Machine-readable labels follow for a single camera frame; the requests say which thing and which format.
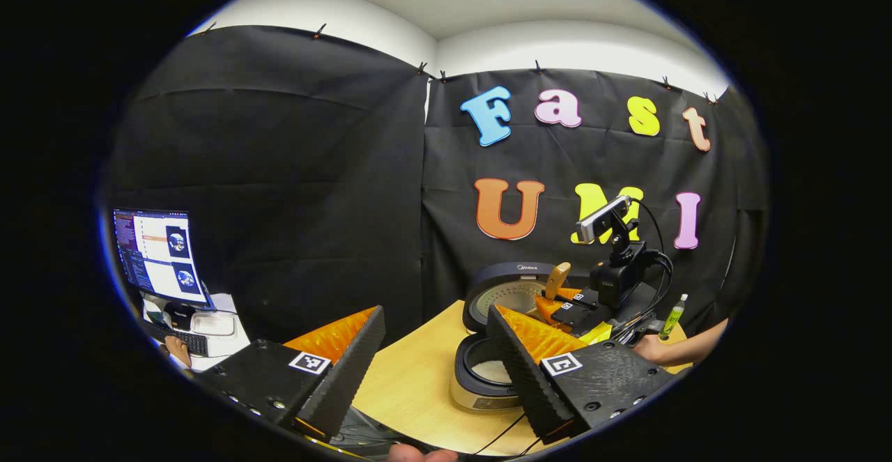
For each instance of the white side desk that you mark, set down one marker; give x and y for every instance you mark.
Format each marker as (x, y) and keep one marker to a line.
(230, 347)

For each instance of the wooden spoon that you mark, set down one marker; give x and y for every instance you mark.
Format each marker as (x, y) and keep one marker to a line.
(557, 277)

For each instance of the green drink bottle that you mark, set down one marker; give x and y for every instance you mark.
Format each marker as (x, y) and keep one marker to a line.
(674, 319)

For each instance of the black backdrop cloth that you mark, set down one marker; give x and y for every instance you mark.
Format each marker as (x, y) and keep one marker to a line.
(313, 169)

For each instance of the row of black cloth clips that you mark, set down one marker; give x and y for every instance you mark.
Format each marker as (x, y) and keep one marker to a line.
(538, 67)

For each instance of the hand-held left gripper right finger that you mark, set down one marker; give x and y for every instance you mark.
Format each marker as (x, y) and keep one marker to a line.
(529, 378)

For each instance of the white plastic box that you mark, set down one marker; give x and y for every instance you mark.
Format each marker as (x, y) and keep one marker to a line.
(212, 324)

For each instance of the small black desk device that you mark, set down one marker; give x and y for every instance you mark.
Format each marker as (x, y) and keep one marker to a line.
(181, 316)

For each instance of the black keyboard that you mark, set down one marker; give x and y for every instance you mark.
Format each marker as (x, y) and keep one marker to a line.
(185, 340)

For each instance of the black and silver rice cooker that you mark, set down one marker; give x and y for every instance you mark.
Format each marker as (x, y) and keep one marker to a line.
(519, 272)

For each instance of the laptop screen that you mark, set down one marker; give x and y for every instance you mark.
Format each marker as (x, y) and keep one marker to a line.
(157, 253)

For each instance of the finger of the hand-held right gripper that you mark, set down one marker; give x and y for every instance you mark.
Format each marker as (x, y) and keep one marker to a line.
(568, 316)
(580, 298)

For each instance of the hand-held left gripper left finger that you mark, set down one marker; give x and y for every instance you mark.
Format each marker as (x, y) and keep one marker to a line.
(348, 378)

